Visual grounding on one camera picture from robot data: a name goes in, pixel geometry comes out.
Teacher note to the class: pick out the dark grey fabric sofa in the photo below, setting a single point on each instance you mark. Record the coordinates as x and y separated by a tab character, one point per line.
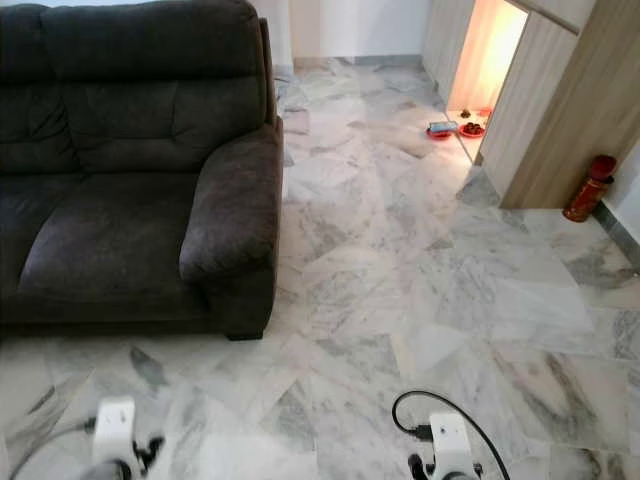
120	150

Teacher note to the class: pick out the red canister fire extinguisher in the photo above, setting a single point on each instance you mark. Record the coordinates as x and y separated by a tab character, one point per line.
588	190

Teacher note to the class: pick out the red bowl grey contents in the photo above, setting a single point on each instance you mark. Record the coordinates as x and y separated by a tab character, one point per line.
440	133

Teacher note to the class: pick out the red bowl brown food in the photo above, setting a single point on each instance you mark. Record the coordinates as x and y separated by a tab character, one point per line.
471	130

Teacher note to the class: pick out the light wooden cabinet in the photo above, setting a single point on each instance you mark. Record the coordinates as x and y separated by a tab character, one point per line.
560	110

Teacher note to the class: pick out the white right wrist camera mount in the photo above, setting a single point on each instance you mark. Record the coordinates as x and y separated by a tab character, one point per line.
452	445

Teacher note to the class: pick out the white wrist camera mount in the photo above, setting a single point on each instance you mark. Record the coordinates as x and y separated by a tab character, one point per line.
115	425
452	445

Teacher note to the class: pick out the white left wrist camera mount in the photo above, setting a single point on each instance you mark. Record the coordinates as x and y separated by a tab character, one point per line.
115	425

